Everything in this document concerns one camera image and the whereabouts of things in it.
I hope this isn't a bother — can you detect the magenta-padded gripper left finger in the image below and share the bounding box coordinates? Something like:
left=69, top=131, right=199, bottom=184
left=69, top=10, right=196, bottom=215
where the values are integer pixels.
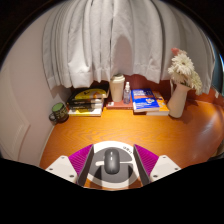
left=45, top=143, right=95, bottom=187

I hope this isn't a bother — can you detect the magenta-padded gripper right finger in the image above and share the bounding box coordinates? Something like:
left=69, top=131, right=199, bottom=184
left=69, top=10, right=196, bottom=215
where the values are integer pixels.
left=133, top=143, right=183, bottom=186

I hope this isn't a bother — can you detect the black computer mouse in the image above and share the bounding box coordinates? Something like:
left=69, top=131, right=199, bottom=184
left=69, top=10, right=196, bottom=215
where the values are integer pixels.
left=103, top=148, right=121, bottom=175

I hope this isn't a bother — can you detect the white and grey mouse pad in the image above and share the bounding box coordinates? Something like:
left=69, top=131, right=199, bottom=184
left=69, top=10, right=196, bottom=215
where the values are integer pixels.
left=83, top=140, right=140, bottom=190

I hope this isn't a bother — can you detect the green mug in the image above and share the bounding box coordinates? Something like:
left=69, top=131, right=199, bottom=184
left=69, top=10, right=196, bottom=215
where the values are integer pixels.
left=48, top=102, right=70, bottom=124

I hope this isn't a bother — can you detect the white-edged book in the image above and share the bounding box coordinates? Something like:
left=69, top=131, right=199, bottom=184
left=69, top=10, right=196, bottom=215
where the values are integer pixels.
left=68, top=107, right=103, bottom=117

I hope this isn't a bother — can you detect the cream ceramic vase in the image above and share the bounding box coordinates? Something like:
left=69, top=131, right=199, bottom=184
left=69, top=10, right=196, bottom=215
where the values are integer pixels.
left=166, top=79, right=192, bottom=119

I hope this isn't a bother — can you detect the blue book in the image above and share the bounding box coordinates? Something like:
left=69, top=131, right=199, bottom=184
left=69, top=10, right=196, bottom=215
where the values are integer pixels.
left=131, top=88, right=160, bottom=113

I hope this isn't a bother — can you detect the black and yellow book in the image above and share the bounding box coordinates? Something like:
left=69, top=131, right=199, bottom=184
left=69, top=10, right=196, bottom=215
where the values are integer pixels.
left=68, top=86, right=110, bottom=103

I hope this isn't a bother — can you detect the red book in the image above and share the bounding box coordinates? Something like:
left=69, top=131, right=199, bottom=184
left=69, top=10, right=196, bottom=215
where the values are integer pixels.
left=105, top=99, right=134, bottom=110

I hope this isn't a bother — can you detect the clear spray bottle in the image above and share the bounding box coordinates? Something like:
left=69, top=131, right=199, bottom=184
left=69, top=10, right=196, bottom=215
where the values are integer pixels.
left=123, top=81, right=132, bottom=105

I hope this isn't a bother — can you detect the cream tumbler cup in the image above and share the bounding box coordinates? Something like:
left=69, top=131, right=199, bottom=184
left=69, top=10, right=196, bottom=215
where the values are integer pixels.
left=109, top=73, right=126, bottom=103

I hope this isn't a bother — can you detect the white flower bouquet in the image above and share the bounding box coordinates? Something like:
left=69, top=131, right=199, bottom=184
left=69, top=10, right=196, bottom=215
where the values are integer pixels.
left=167, top=47, right=204, bottom=96

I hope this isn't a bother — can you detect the window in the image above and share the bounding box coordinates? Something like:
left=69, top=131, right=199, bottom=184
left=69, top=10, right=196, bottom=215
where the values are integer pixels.
left=216, top=53, right=224, bottom=94

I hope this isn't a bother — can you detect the white curtain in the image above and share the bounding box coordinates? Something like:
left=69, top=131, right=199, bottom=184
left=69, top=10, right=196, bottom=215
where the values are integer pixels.
left=42, top=0, right=217, bottom=94

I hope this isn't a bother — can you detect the white wall panel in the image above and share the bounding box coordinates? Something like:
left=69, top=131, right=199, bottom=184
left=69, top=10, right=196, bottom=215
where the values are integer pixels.
left=0, top=66, right=31, bottom=161

